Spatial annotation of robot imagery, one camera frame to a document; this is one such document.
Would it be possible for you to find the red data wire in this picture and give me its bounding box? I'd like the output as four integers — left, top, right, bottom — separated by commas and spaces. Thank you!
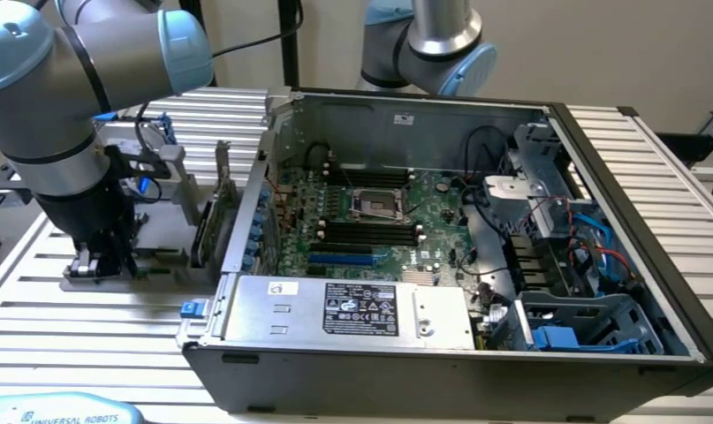
588, 247, 634, 267

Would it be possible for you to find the black box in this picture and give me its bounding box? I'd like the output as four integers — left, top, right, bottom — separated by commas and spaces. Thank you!
655, 131, 713, 170

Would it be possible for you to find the blue case latch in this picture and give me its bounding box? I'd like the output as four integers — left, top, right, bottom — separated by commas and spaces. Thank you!
180, 299, 210, 320

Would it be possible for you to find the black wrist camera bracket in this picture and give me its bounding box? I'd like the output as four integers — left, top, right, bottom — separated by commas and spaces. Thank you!
101, 144, 174, 181

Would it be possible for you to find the green RAM stick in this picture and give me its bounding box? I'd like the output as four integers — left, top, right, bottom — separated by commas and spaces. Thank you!
134, 249, 182, 280

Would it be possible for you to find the graphics card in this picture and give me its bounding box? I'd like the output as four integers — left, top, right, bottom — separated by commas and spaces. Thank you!
192, 140, 241, 270

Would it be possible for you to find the blue expansion slot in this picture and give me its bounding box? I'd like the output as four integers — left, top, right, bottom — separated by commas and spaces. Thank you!
307, 252, 376, 267

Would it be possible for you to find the disk with blue rails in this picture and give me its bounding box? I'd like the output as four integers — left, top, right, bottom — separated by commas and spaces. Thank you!
94, 112, 177, 154

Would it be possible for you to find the long black expansion slot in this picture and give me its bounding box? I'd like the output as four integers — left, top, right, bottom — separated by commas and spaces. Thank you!
307, 242, 375, 256

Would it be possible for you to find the blue plastic connector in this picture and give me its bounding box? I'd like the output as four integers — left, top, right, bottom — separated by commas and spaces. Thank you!
535, 325, 580, 351

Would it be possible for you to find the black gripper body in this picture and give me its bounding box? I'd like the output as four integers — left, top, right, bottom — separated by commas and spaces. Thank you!
35, 181, 140, 249

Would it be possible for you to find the silver power supply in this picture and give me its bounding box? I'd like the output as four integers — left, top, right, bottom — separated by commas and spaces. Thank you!
221, 274, 478, 351

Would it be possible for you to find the red and black wire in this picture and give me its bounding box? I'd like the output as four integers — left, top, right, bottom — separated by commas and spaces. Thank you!
519, 195, 574, 231

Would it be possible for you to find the black looped wire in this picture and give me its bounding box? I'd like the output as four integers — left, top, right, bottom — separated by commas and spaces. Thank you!
460, 125, 515, 189

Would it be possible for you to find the grey plastic disk bay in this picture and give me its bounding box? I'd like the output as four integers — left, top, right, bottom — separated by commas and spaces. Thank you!
490, 290, 669, 355

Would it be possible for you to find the open black PC case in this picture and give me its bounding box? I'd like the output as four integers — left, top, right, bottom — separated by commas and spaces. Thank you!
178, 87, 713, 417

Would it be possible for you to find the green motherboard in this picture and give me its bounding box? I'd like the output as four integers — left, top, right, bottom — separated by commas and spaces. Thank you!
266, 166, 483, 286

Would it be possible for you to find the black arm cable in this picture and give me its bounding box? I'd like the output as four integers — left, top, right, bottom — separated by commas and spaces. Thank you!
133, 0, 307, 204

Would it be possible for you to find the grey parts rack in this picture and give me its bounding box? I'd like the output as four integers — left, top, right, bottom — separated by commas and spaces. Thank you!
59, 117, 241, 293

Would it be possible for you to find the black ribbed fan shroud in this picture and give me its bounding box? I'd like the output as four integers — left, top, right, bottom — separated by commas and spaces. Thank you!
506, 232, 566, 289

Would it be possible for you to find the silver metal disk bay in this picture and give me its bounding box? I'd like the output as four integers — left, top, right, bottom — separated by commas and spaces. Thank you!
483, 172, 600, 242

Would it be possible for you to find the silver chipset heatsink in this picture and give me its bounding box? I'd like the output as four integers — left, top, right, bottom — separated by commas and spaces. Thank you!
401, 269, 441, 287

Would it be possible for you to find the blue data wire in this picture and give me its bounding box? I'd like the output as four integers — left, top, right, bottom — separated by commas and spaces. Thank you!
571, 210, 636, 277

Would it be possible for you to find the CPU socket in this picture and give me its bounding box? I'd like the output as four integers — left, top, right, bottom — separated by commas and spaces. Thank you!
345, 186, 416, 223

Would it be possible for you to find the blue Universal Robots joint cap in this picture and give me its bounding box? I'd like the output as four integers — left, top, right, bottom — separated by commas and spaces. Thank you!
0, 391, 146, 424

